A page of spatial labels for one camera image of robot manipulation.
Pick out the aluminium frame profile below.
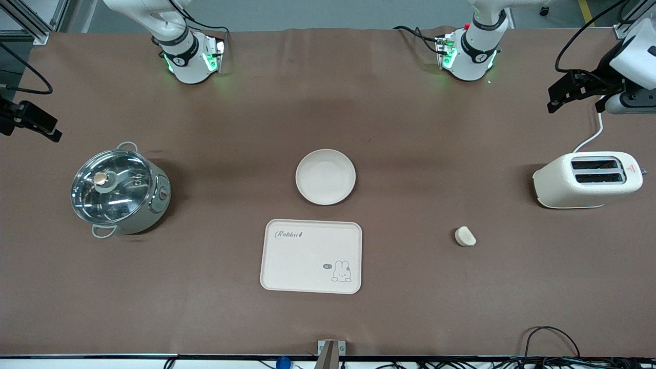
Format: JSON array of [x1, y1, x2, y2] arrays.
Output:
[[0, 0, 71, 46]]

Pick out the brown table mat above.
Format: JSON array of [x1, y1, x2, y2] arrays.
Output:
[[0, 27, 656, 358]]

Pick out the cream two-slot toaster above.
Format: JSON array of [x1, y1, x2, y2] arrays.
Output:
[[532, 151, 644, 210]]

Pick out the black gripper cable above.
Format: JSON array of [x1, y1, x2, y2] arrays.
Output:
[[555, 0, 628, 73], [0, 43, 54, 96]]

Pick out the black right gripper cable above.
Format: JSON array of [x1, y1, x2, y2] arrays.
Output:
[[0, 43, 54, 96]]

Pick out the black right base cable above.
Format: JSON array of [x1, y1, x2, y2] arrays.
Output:
[[169, 0, 231, 40]]

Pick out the black base cable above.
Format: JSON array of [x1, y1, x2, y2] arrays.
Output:
[[393, 26, 442, 55], [169, 0, 231, 40]]

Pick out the white toaster power cord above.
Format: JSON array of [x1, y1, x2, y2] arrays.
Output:
[[572, 110, 606, 154]]

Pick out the round cream plate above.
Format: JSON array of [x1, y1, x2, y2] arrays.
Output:
[[296, 149, 357, 206]]

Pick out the cream rabbit print tray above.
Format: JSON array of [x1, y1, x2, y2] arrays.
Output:
[[260, 219, 363, 295]]

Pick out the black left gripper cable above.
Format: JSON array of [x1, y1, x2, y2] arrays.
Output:
[[555, 0, 628, 73]]

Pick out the glass pot lid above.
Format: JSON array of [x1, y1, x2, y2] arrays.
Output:
[[71, 150, 155, 225]]

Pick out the black looped floor cable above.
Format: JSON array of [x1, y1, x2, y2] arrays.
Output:
[[522, 326, 583, 369]]

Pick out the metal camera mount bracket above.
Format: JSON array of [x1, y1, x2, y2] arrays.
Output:
[[317, 340, 346, 369]]

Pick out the pale green electric pot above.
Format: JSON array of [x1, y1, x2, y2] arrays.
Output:
[[72, 142, 172, 239]]

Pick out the black left base cable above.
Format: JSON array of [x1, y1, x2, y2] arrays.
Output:
[[393, 26, 442, 55]]

